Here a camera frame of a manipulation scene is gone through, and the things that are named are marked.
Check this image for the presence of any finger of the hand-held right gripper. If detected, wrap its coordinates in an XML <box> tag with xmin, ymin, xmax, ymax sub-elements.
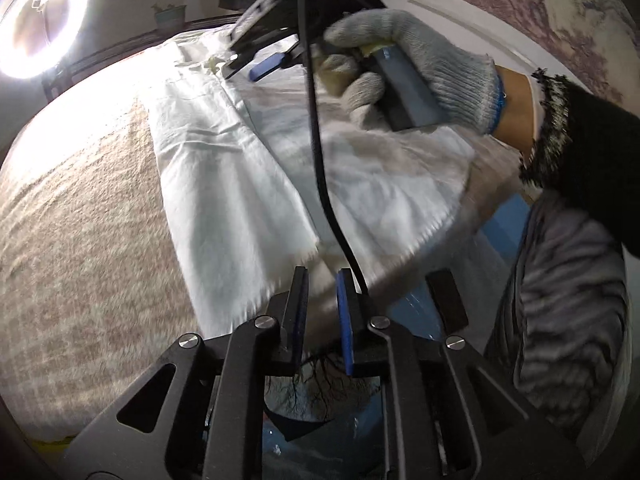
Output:
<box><xmin>222</xmin><ymin>42</ymin><xmax>261</xmax><ymax>80</ymax></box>
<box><xmin>248</xmin><ymin>42</ymin><xmax>302</xmax><ymax>83</ymax></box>

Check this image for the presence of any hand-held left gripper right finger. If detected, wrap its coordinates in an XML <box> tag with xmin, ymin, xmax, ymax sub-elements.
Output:
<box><xmin>336</xmin><ymin>267</ymin><xmax>586</xmax><ymax>480</ymax></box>

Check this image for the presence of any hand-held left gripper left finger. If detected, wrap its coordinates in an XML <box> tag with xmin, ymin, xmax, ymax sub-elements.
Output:
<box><xmin>65</xmin><ymin>266</ymin><xmax>311</xmax><ymax>480</ymax></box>

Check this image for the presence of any white garment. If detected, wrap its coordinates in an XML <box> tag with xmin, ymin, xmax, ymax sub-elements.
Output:
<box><xmin>147</xmin><ymin>30</ymin><xmax>476</xmax><ymax>336</ymax></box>

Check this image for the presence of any person's right forearm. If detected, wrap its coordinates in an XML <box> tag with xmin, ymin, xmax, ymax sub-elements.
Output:
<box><xmin>492</xmin><ymin>67</ymin><xmax>640</xmax><ymax>266</ymax></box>

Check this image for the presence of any person's right hand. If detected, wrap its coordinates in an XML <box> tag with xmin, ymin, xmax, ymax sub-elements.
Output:
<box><xmin>315</xmin><ymin>9</ymin><xmax>503</xmax><ymax>136</ymax></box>

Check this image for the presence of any potted plant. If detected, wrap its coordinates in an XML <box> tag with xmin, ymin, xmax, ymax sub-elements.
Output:
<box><xmin>151</xmin><ymin>2</ymin><xmax>188</xmax><ymax>31</ymax></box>

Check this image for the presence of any person's striped clothing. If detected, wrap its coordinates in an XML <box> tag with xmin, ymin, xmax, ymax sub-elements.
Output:
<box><xmin>485</xmin><ymin>195</ymin><xmax>631</xmax><ymax>441</ymax></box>

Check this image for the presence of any beige plaid blanket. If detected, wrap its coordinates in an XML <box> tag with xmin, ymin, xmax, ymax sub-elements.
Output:
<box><xmin>0</xmin><ymin>35</ymin><xmax>531</xmax><ymax>441</ymax></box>

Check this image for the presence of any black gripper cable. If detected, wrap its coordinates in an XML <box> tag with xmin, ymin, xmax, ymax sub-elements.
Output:
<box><xmin>297</xmin><ymin>0</ymin><xmax>373</xmax><ymax>306</ymax></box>

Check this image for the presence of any ring light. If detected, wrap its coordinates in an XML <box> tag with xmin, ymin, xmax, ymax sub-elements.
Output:
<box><xmin>0</xmin><ymin>0</ymin><xmax>91</xmax><ymax>81</ymax></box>

